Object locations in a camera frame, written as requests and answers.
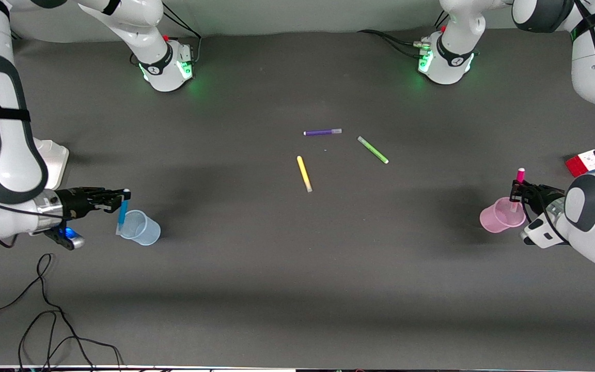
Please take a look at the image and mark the black cable at left arm base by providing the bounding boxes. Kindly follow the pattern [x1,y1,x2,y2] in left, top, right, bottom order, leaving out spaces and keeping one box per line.
[358,28,430,58]

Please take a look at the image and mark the yellow marker with clear cap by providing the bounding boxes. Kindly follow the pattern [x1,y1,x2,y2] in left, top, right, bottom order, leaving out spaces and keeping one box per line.
[296,156,313,193]

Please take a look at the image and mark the pink marker with clear cap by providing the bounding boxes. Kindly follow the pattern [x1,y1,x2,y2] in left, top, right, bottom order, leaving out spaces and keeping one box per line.
[509,167,526,213]

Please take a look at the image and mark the translucent pink plastic cup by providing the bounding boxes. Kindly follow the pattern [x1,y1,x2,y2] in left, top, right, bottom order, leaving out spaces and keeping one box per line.
[479,197,527,234]

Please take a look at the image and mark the blue marker with clear cap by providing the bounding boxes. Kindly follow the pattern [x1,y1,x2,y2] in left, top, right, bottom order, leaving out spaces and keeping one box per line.
[116,188,132,236]

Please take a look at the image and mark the black cable at arm base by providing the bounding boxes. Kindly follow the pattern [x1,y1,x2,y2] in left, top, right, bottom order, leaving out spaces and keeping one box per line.
[358,28,430,58]
[161,3,202,65]

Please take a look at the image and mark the red and white puzzle cube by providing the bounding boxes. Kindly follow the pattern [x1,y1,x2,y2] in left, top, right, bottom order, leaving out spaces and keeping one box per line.
[565,149,595,178]

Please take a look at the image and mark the loose black cable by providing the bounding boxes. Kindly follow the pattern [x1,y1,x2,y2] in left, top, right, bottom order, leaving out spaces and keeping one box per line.
[0,253,122,372]

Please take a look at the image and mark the white stand with flat base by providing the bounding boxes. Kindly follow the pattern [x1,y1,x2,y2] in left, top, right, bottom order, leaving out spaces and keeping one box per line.
[33,138,70,191]

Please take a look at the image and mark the black cable at right arm base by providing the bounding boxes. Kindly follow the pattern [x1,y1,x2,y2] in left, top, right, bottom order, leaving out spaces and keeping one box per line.
[161,3,202,65]

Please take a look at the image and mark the translucent blue plastic cup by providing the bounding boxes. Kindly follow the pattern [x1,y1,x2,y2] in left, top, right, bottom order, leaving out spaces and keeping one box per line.
[117,210,162,246]

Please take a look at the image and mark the green marker with clear cap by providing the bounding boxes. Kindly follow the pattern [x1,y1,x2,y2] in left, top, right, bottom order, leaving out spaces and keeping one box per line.
[357,136,389,165]

